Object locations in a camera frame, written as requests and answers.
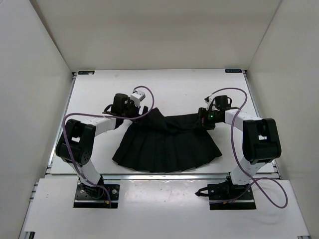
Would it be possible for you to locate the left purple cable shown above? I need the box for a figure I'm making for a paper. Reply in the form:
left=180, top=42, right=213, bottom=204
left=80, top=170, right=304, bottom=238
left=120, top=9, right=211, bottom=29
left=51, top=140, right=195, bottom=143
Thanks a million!
left=62, top=86, right=155, bottom=204

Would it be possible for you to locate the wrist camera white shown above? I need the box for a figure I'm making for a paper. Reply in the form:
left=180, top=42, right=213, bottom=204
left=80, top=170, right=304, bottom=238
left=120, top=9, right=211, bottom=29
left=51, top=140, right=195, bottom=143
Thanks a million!
left=130, top=90, right=146, bottom=107
left=204, top=94, right=214, bottom=104

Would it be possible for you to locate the black pleated skirt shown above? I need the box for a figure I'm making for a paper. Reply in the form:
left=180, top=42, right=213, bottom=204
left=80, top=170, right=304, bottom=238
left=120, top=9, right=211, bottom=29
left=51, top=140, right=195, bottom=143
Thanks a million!
left=112, top=108, right=222, bottom=173

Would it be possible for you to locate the blue table label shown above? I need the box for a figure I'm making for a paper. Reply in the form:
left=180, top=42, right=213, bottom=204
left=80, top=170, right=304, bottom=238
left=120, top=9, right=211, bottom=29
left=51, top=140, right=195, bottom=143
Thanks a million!
left=77, top=71, right=95, bottom=75
left=225, top=69, right=242, bottom=74

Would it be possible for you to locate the aluminium table edge rail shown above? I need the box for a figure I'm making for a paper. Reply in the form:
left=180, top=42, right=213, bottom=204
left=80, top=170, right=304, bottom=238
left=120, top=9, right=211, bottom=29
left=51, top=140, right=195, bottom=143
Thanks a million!
left=45, top=173, right=280, bottom=180

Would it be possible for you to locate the left blue table label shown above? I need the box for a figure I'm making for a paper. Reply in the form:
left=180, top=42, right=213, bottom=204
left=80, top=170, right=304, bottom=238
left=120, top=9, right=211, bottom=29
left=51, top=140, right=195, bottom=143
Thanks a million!
left=77, top=71, right=95, bottom=75

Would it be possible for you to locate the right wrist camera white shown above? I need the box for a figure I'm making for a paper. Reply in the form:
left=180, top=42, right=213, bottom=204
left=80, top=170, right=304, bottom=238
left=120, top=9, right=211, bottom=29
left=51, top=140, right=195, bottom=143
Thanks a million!
left=204, top=94, right=214, bottom=104

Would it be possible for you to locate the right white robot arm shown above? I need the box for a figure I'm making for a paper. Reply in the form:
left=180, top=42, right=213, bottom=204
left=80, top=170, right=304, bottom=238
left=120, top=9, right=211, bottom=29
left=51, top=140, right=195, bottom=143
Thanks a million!
left=198, top=95, right=282, bottom=200

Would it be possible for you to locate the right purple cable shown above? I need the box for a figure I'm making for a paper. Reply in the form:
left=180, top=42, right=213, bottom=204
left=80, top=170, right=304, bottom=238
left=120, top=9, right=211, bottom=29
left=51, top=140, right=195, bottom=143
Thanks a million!
left=209, top=87, right=289, bottom=209

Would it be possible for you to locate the purple cable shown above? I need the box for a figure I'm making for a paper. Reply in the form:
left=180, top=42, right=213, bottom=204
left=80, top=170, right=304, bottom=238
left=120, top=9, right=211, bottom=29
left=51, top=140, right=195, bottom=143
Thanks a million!
left=209, top=87, right=289, bottom=209
left=62, top=86, right=155, bottom=204

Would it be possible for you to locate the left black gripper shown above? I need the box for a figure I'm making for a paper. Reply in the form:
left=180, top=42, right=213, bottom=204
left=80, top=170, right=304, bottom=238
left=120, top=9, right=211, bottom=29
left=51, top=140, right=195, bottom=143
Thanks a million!
left=123, top=97, right=150, bottom=125

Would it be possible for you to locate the right blue table label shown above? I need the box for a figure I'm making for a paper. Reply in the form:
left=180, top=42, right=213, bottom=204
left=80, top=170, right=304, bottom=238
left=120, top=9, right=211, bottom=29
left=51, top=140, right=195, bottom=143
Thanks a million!
left=225, top=69, right=242, bottom=74

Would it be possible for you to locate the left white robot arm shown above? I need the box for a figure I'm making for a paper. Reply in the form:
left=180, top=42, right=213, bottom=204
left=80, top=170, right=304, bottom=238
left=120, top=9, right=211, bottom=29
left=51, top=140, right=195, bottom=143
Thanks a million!
left=55, top=89, right=148, bottom=198

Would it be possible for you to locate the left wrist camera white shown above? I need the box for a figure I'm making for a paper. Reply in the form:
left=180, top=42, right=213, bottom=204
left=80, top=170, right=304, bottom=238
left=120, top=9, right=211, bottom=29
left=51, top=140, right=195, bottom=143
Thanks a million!
left=130, top=90, right=146, bottom=107

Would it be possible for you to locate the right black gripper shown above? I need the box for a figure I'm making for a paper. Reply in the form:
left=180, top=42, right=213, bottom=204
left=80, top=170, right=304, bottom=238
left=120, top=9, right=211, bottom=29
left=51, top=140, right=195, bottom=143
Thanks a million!
left=192, top=108, right=221, bottom=130

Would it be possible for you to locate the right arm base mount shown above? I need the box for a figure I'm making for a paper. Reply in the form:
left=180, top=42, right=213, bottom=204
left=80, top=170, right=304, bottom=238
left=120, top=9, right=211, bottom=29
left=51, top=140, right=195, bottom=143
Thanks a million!
left=195, top=177, right=257, bottom=211

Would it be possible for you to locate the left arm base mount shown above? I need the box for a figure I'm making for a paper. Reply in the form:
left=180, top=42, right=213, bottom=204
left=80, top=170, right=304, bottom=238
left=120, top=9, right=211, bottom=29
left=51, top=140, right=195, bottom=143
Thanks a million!
left=73, top=183, right=120, bottom=209

